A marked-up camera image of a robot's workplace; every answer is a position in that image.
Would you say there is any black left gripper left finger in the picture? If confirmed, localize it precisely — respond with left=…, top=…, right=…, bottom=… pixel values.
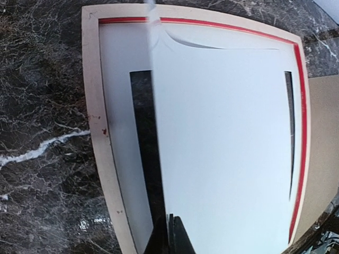
left=144, top=215, right=170, bottom=254

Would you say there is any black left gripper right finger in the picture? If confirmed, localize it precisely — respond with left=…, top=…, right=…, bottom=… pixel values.
left=171, top=215, right=195, bottom=254

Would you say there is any clear acrylic sheet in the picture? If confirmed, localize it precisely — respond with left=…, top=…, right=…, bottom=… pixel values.
left=130, top=70, right=293, bottom=236

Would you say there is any dark flower photo print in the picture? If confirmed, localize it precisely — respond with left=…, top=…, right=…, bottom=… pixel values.
left=147, top=1, right=291, bottom=253

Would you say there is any brown cardboard backing board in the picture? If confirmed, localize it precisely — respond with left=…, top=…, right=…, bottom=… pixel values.
left=293, top=75, right=338, bottom=242

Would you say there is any white photo mat board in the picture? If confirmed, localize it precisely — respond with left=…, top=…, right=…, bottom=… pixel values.
left=100, top=23, right=301, bottom=253

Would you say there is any red wooden picture frame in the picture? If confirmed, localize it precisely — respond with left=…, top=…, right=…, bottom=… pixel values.
left=82, top=1, right=310, bottom=253

